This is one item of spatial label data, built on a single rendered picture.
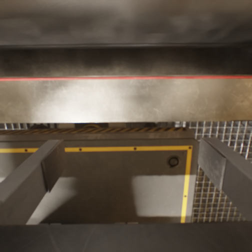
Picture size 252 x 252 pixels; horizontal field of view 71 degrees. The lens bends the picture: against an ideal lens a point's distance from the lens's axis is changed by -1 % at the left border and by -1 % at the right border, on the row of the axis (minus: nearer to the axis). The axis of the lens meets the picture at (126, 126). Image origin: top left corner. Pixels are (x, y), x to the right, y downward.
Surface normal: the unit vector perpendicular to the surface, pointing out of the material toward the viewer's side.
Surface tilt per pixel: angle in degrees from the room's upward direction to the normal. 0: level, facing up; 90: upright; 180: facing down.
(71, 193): 0
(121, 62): 6
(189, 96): 1
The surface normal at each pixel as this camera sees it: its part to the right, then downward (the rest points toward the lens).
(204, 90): 0.00, 0.29
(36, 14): 0.01, 1.00
